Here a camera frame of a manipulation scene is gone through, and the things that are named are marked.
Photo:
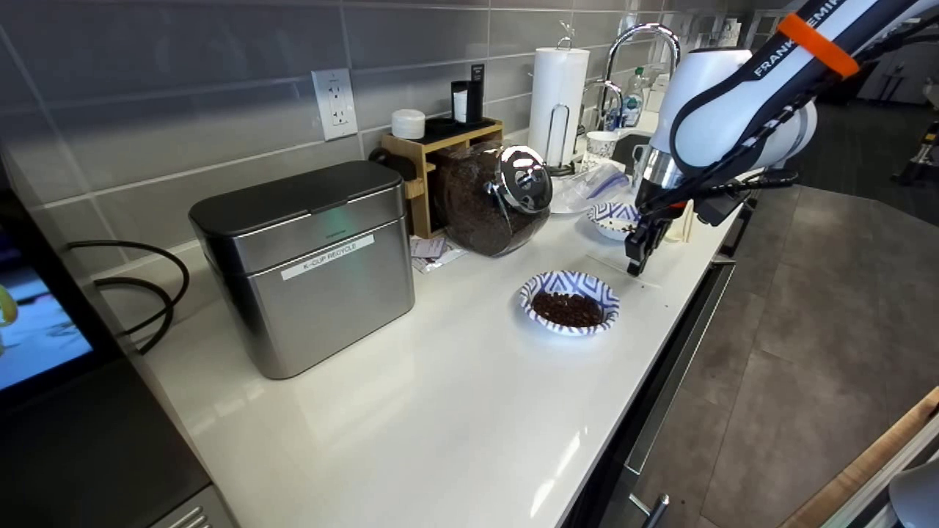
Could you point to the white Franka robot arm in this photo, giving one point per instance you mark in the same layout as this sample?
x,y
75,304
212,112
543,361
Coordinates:
x,y
722,106

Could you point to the tall slim black bottle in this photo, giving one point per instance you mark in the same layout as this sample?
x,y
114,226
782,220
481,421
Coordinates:
x,y
477,93

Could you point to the black monitor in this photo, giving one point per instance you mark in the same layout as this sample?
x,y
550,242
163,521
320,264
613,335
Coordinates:
x,y
38,333

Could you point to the black canister with label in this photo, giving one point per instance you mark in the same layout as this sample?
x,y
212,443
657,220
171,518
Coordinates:
x,y
459,103

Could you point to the metal paper towel holder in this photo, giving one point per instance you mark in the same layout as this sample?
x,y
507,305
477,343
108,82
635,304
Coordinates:
x,y
562,170

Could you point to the small white jar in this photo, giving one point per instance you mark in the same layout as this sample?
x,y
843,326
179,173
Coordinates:
x,y
409,123

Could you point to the black glossy appliance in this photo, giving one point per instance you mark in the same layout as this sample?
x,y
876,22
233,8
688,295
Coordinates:
x,y
97,458

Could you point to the stainless steel bin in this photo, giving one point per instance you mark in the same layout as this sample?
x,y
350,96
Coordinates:
x,y
324,295

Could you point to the grey rounded object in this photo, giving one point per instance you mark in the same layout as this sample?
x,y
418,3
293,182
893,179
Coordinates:
x,y
920,499

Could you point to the clear zip bag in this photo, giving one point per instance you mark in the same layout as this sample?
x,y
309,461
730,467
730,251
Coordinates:
x,y
576,192

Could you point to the white wall outlet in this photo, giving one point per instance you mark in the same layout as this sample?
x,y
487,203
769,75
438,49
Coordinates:
x,y
334,103

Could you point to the clear plastic bottle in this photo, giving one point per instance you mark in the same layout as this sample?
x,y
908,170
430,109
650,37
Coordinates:
x,y
636,97

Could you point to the white paper towel roll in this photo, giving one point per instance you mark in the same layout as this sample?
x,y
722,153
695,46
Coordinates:
x,y
557,77

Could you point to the tall chrome faucet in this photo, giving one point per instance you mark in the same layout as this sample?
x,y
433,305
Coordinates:
x,y
612,103

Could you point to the small white packet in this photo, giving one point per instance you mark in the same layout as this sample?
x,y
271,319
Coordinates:
x,y
433,253

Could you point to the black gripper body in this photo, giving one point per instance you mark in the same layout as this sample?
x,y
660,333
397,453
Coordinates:
x,y
653,213

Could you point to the wooden table edge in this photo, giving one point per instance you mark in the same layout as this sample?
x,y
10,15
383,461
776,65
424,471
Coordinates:
x,y
859,458

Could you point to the wooden shelf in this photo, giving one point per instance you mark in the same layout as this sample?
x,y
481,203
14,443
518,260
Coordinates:
x,y
424,192

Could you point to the large coffee bean pile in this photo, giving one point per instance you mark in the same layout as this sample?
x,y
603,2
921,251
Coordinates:
x,y
573,311

